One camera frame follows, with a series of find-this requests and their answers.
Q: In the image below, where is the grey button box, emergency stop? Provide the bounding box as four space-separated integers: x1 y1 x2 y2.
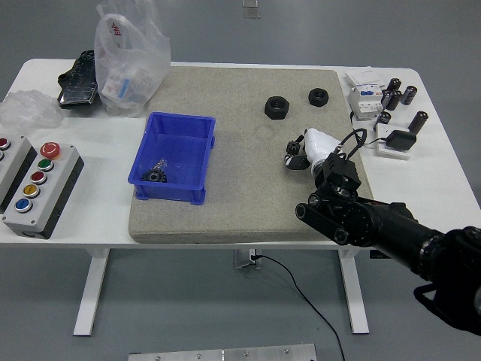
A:
2 141 86 240

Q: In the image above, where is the thin black adapter cord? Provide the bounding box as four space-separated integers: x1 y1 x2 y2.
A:
351 111 390 150

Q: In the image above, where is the large black gear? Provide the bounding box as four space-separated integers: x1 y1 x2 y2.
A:
141 168 168 184

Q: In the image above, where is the clear bubble wrap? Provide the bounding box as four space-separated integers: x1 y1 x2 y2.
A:
0 89 65 131

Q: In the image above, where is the small black hex nut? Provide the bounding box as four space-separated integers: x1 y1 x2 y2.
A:
307 86 331 108

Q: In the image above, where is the white circuit breaker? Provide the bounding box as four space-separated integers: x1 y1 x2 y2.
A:
347 83 386 122

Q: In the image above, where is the grey-brown mat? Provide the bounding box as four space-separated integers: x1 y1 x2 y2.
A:
128 66 380 244

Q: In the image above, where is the metal bracket under table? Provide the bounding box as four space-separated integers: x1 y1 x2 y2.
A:
232 248 263 270

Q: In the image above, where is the white table leg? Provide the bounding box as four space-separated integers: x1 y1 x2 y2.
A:
337 246 371 335
73 247 110 337

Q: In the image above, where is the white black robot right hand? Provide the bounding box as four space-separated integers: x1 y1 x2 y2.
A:
283 127 342 172

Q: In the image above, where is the black power adapter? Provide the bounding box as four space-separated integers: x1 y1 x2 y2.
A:
386 129 418 152

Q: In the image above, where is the black plastic tray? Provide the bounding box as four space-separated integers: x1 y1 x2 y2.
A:
56 50 101 110

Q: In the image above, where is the metal floor socket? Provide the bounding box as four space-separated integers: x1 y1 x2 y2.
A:
242 0 263 20

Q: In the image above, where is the translucent white plastic bag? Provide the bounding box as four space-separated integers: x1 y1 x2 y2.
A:
93 0 173 118

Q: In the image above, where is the white socket block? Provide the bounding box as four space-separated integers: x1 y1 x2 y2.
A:
374 123 413 162

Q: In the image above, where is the silver metal plate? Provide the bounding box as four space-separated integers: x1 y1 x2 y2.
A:
128 343 317 361

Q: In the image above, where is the black floor cable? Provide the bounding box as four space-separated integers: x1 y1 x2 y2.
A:
250 254 346 361

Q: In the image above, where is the blue plastic box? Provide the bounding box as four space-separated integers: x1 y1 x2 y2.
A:
128 111 217 206

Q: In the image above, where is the large black hex nut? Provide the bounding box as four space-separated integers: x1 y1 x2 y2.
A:
264 96 289 120

